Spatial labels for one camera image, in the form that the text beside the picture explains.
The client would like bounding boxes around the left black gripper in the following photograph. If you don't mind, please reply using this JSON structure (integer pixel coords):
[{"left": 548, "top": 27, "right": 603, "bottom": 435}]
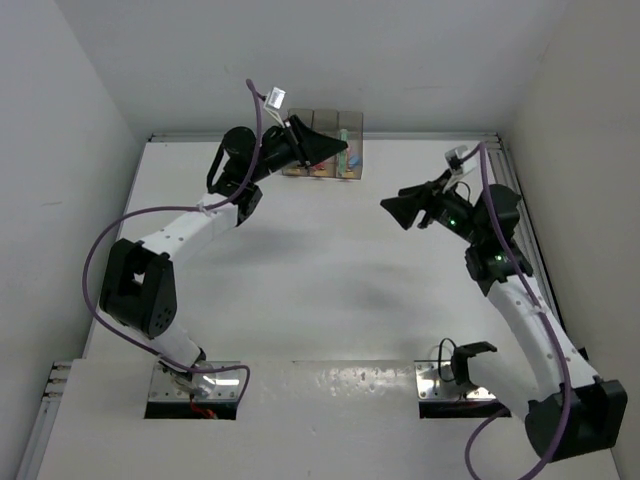
[{"left": 245, "top": 114, "right": 345, "bottom": 183}]

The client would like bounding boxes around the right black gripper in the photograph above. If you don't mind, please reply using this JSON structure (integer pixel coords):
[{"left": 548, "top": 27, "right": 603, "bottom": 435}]
[{"left": 380, "top": 168, "right": 483, "bottom": 246}]

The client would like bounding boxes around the green highlighter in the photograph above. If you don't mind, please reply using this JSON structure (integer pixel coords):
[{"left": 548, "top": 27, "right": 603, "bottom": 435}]
[{"left": 336, "top": 129, "right": 349, "bottom": 178}]

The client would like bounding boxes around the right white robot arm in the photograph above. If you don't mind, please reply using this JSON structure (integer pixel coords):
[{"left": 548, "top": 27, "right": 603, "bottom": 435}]
[{"left": 380, "top": 181, "right": 628, "bottom": 461}]

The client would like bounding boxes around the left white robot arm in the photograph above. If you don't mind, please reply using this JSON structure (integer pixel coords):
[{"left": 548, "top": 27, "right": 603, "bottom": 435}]
[{"left": 99, "top": 115, "right": 348, "bottom": 378}]

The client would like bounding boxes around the middle clear storage bin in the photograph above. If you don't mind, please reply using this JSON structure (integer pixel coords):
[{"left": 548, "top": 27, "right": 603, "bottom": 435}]
[{"left": 310, "top": 109, "right": 339, "bottom": 178}]

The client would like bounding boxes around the clear storage bin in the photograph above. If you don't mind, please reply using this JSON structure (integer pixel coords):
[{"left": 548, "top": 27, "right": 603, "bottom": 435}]
[
  {"left": 338, "top": 111, "right": 363, "bottom": 180},
  {"left": 282, "top": 108, "right": 314, "bottom": 177},
  {"left": 310, "top": 109, "right": 339, "bottom": 178}
]

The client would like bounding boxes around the left clear storage bin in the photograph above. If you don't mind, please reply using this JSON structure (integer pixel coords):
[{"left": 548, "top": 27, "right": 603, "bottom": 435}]
[{"left": 282, "top": 108, "right": 314, "bottom": 177}]

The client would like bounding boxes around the right clear storage bin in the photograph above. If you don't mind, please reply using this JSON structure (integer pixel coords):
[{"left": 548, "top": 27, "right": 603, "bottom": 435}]
[{"left": 338, "top": 111, "right": 363, "bottom": 180}]

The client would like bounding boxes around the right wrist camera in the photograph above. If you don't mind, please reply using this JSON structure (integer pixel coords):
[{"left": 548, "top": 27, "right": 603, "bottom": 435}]
[{"left": 444, "top": 145, "right": 478, "bottom": 191}]

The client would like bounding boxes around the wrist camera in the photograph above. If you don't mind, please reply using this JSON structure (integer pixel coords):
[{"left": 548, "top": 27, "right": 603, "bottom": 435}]
[
  {"left": 263, "top": 87, "right": 286, "bottom": 127},
  {"left": 444, "top": 145, "right": 478, "bottom": 191}
]

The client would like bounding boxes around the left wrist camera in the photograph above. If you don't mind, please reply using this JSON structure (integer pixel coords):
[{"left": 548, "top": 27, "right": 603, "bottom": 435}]
[{"left": 263, "top": 87, "right": 286, "bottom": 127}]

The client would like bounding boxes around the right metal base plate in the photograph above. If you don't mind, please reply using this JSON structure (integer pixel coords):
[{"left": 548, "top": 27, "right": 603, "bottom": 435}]
[{"left": 414, "top": 360, "right": 496, "bottom": 403}]

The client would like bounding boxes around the metal base plate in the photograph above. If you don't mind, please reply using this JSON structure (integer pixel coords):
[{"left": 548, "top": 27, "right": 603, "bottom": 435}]
[
  {"left": 148, "top": 362, "right": 243, "bottom": 402},
  {"left": 414, "top": 360, "right": 496, "bottom": 403}
]

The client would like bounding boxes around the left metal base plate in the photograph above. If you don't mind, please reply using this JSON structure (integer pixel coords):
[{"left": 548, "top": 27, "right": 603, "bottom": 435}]
[{"left": 148, "top": 362, "right": 243, "bottom": 402}]

